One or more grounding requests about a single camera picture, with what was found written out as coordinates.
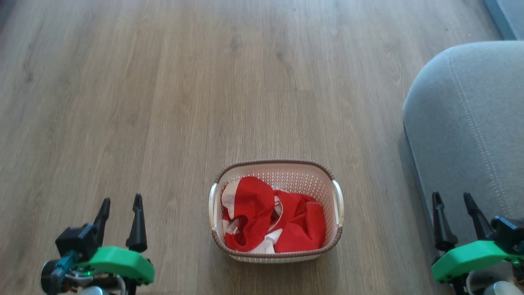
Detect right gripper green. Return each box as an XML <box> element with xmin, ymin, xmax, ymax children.
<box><xmin>431</xmin><ymin>191</ymin><xmax>523</xmax><ymax>284</ymax></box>

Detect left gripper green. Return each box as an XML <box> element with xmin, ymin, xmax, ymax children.
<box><xmin>78</xmin><ymin>193</ymin><xmax>155</xmax><ymax>285</ymax></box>

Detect red and white clothing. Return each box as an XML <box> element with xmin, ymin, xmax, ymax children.
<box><xmin>221</xmin><ymin>177</ymin><xmax>327</xmax><ymax>254</ymax></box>

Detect white laundry basket brown rim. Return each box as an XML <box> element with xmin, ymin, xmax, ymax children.
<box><xmin>208</xmin><ymin>159</ymin><xmax>345</xmax><ymax>263</ymax></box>

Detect grey fabric sofa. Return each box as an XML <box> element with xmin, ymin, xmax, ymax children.
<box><xmin>403</xmin><ymin>41</ymin><xmax>524</xmax><ymax>246</ymax></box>

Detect blue-grey furniture edge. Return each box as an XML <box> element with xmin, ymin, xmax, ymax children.
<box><xmin>484</xmin><ymin>0</ymin><xmax>524</xmax><ymax>41</ymax></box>

